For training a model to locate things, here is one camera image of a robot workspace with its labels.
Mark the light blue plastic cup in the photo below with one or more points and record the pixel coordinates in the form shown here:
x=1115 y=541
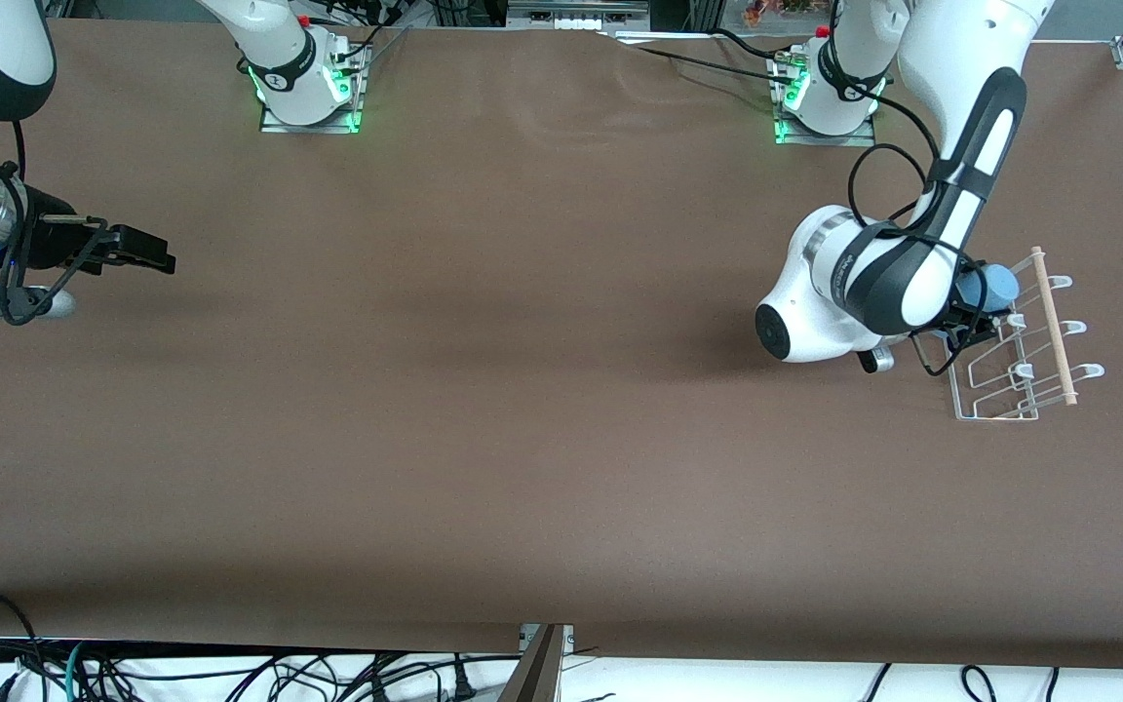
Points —
x=995 y=286

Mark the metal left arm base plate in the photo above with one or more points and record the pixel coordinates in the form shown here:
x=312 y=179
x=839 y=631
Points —
x=786 y=132

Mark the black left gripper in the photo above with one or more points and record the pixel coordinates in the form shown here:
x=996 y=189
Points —
x=973 y=319

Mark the white power strip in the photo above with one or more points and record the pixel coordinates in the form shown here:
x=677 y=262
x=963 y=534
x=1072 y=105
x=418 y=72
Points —
x=576 y=12

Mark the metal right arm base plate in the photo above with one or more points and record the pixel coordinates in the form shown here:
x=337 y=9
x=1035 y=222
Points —
x=352 y=93

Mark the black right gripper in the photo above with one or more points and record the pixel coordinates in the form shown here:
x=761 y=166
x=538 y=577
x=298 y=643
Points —
x=47 y=246

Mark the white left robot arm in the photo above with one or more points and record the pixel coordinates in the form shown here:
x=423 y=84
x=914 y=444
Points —
x=961 y=58

